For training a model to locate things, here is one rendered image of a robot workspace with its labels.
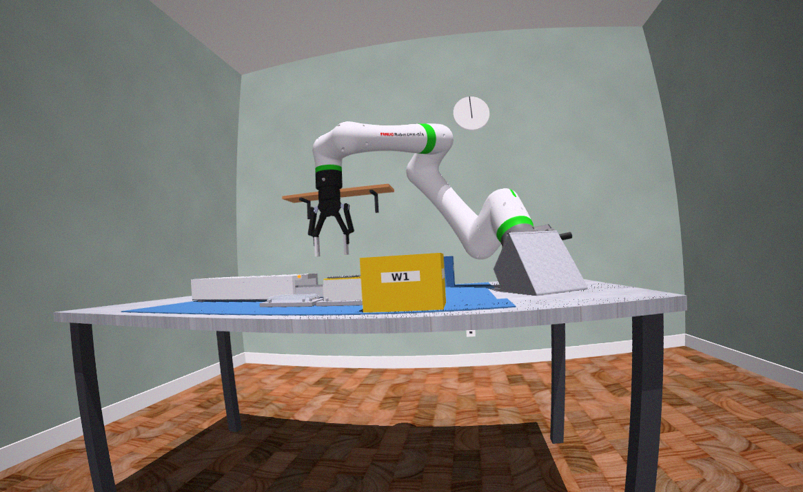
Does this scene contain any yellow open bin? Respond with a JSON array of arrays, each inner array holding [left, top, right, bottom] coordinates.
[[360, 253, 446, 313]]

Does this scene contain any blue bench mat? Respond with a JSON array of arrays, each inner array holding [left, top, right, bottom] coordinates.
[[121, 283, 516, 316]]

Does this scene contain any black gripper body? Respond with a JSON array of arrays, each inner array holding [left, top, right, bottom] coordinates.
[[318, 188, 342, 217]]

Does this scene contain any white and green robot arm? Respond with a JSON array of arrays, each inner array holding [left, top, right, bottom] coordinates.
[[312, 122, 554, 259]]

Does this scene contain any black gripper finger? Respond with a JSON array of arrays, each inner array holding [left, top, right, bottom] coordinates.
[[329, 203, 354, 255], [308, 206, 327, 256]]

